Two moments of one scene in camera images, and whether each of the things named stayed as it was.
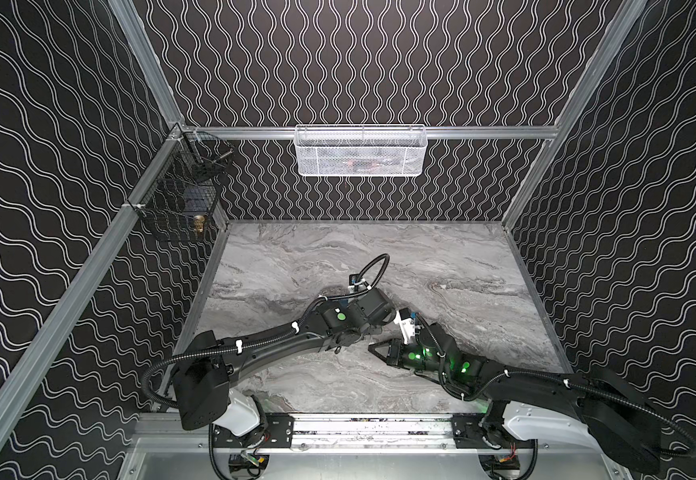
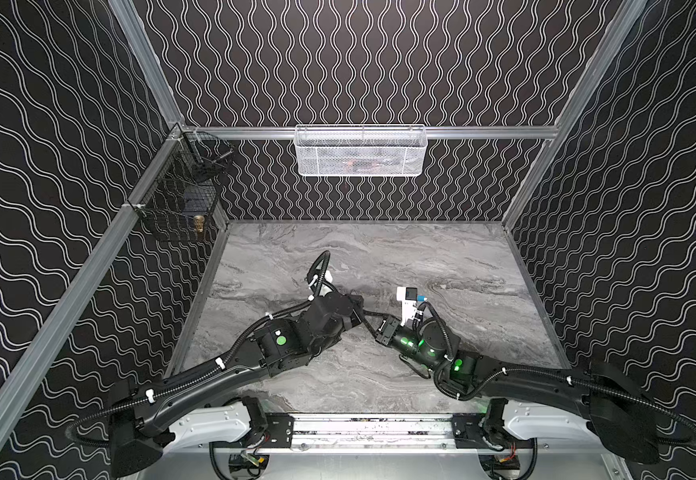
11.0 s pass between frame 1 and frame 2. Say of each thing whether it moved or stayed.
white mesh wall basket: stayed
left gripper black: moved
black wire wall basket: stayed
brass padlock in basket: stayed
